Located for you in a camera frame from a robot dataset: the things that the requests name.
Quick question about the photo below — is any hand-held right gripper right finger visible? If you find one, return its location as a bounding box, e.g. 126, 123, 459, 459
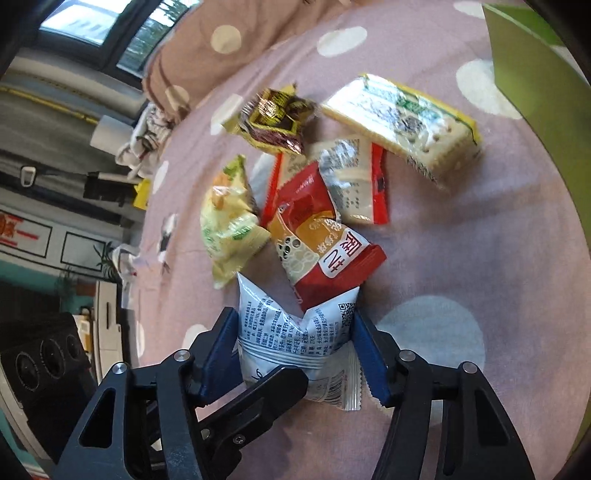
353, 311, 536, 480

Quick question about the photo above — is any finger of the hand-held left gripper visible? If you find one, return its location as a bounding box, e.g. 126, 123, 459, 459
198, 367, 309, 480

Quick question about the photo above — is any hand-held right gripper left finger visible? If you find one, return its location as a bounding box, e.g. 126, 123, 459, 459
53, 307, 241, 480

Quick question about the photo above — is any yellow green snack packet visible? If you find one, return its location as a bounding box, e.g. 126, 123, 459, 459
199, 154, 271, 290

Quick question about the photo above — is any red white snack packet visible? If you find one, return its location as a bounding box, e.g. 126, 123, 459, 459
261, 137, 391, 227

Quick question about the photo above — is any brown gold snack packet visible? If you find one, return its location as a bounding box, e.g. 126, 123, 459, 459
224, 85, 318, 156

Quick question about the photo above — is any yellow cracker packet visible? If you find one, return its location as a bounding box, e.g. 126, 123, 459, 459
320, 73, 483, 186

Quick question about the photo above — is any green board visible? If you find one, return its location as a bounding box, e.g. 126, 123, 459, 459
481, 4, 591, 234

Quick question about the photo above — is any white cabinet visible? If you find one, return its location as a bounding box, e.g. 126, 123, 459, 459
93, 281, 126, 370

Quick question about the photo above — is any white plastic bag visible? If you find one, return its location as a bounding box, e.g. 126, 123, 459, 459
112, 244, 140, 283

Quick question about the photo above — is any green potted plant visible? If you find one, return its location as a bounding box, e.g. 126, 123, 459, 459
92, 240, 117, 283

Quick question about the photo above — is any pink polka dot bed sheet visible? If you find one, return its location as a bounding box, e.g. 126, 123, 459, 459
121, 0, 585, 480

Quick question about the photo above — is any yellow bag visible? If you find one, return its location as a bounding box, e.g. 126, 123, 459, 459
133, 179, 152, 212

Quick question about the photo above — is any white paper roll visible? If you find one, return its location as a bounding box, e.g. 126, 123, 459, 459
91, 114, 136, 156

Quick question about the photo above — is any window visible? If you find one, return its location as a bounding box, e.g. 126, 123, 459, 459
38, 0, 185, 83

